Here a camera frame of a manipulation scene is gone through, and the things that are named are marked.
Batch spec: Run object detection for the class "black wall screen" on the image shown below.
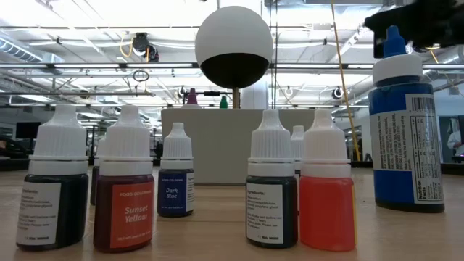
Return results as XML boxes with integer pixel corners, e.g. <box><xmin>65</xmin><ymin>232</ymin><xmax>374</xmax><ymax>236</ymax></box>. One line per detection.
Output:
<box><xmin>14</xmin><ymin>122</ymin><xmax>39</xmax><ymax>141</ymax></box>

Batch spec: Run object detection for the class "white globe table lamp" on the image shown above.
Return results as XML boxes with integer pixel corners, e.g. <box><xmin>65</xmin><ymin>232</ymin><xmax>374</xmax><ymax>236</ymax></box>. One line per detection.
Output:
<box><xmin>194</xmin><ymin>5</ymin><xmax>275</xmax><ymax>109</ymax></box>

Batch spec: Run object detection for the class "large purple food coloring bottle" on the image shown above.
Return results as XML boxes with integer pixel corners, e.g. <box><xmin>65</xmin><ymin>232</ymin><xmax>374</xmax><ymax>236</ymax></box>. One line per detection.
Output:
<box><xmin>181</xmin><ymin>88</ymin><xmax>202</xmax><ymax>109</ymax></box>

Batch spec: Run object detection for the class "yellow hanging cable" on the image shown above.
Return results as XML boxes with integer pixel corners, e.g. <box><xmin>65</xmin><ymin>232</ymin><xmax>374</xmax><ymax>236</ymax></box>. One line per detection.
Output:
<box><xmin>329</xmin><ymin>0</ymin><xmax>362</xmax><ymax>162</ymax></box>

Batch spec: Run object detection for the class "large blue food coloring bottle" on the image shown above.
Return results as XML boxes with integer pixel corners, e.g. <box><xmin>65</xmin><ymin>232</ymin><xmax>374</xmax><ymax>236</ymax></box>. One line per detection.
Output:
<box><xmin>368</xmin><ymin>25</ymin><xmax>446</xmax><ymax>214</ymax></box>

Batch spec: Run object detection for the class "small sunset yellow coloring bottle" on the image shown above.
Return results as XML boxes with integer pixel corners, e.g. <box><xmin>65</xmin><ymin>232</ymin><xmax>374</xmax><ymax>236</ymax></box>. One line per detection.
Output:
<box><xmin>92</xmin><ymin>104</ymin><xmax>156</xmax><ymax>254</ymax></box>

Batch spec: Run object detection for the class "small white-capped coloring bottle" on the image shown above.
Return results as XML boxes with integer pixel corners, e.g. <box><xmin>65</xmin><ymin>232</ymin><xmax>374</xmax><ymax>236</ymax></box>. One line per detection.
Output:
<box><xmin>289</xmin><ymin>125</ymin><xmax>306</xmax><ymax>175</ymax></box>

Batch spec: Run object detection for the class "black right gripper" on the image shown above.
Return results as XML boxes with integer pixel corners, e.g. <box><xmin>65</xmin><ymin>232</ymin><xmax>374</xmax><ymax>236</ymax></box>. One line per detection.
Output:
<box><xmin>364</xmin><ymin>0</ymin><xmax>464</xmax><ymax>59</ymax></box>

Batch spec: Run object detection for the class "small black food coloring bottle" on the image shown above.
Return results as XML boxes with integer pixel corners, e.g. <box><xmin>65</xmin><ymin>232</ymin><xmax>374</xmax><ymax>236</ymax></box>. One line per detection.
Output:
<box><xmin>16</xmin><ymin>104</ymin><xmax>90</xmax><ymax>252</ymax></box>

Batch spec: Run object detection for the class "grey plastic tray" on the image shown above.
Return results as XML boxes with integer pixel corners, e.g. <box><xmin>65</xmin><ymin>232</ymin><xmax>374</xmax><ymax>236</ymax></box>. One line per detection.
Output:
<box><xmin>161</xmin><ymin>107</ymin><xmax>316</xmax><ymax>186</ymax></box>

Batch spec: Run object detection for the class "small dark green coloring bottle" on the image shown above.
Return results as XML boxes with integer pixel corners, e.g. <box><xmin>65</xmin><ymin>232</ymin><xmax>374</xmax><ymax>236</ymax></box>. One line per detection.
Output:
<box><xmin>245</xmin><ymin>109</ymin><xmax>299</xmax><ymax>249</ymax></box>

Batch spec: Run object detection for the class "small dark blue coloring bottle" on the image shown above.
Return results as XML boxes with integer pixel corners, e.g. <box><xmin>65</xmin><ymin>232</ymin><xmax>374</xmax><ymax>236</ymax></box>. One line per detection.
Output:
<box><xmin>157</xmin><ymin>122</ymin><xmax>196</xmax><ymax>219</ymax></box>

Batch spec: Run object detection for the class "small dark maroon coloring bottle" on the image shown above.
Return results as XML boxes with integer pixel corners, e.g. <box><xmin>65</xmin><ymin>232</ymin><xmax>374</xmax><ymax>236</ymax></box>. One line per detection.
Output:
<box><xmin>89</xmin><ymin>136</ymin><xmax>107</xmax><ymax>207</ymax></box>

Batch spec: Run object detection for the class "hanging black cable loop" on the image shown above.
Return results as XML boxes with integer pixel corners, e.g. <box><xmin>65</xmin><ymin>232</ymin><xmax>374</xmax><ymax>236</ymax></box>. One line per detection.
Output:
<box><xmin>132</xmin><ymin>69</ymin><xmax>150</xmax><ymax>83</ymax></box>

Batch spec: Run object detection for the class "small orange red coloring bottle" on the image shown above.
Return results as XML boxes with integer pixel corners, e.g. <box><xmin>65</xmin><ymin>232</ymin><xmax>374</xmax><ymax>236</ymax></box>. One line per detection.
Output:
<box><xmin>299</xmin><ymin>109</ymin><xmax>358</xmax><ymax>253</ymax></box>

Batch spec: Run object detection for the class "person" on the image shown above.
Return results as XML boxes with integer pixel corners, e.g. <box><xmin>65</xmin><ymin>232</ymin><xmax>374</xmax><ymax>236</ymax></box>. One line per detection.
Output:
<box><xmin>446</xmin><ymin>118</ymin><xmax>464</xmax><ymax>157</ymax></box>

